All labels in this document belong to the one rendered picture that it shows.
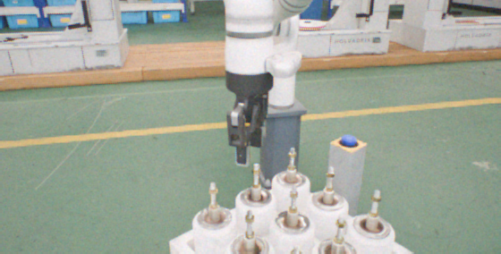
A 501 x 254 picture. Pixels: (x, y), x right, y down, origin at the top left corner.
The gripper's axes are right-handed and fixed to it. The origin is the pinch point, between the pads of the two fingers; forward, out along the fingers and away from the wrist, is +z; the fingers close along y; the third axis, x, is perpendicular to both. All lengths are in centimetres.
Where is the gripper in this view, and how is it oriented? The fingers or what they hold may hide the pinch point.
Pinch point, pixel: (250, 148)
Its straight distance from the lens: 61.5
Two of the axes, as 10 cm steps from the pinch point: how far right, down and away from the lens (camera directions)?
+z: 0.0, 9.2, 3.9
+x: 9.5, 1.3, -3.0
